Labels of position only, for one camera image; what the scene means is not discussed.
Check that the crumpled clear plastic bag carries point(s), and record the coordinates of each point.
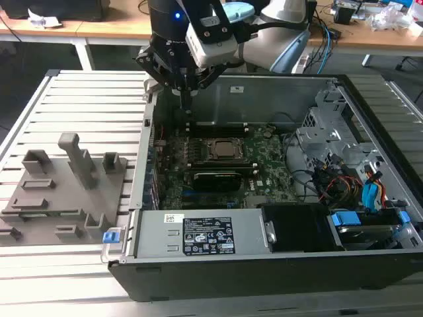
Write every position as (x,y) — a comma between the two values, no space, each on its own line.
(386,16)

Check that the black chair base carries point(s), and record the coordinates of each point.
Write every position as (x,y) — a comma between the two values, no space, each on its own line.
(408,61)

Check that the silver metal drive cage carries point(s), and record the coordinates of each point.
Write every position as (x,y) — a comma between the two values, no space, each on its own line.
(317,138)

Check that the silver CPU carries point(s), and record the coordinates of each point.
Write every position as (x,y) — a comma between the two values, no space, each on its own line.
(228,148)

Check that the hard disk in blue carrier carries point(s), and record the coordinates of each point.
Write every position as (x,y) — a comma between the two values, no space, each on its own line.
(345,219)

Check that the green motherboard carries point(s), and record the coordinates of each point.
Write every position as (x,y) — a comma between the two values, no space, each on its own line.
(274,158)

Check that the black PC case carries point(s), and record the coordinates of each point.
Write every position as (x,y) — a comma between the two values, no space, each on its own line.
(264,280)

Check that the small black device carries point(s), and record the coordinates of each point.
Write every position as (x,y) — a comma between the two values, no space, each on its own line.
(343,14)

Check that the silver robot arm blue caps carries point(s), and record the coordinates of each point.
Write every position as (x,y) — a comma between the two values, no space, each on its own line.
(264,49)

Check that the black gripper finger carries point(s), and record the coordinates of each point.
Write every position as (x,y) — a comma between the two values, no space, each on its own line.
(211,74)
(155,66)

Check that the red white package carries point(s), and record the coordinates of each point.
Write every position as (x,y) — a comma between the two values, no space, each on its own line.
(416,8)

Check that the silver coin cell battery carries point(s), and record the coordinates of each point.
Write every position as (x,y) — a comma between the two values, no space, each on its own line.
(268,134)

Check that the wooden desk white frame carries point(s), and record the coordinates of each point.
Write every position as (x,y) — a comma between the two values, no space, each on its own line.
(109,29)
(363,38)

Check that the grey power supply unit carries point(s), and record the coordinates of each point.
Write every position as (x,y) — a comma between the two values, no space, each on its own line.
(155,231)

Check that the crumpled white paper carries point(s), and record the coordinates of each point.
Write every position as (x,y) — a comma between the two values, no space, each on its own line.
(43,18)

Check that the white power strip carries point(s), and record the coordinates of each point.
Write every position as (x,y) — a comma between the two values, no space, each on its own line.
(300,62)

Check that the black graphics card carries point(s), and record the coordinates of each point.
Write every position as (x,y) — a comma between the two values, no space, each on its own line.
(218,181)

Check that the blue release latch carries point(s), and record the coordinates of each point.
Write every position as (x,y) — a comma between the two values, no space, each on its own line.
(110,237)

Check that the RAM slot white clips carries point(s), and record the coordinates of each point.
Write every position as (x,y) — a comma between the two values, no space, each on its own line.
(218,131)
(218,125)

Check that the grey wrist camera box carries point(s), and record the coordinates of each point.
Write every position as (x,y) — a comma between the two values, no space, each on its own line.
(211,49)

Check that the black equipment box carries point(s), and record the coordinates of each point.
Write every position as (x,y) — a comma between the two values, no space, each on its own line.
(49,8)

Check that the small black adapter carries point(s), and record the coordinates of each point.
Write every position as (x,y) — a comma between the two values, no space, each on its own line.
(336,33)

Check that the grey parts rack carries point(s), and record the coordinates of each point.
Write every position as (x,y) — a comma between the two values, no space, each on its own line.
(102,195)

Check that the black desktop box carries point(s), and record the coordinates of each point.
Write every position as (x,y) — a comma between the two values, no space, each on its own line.
(312,10)

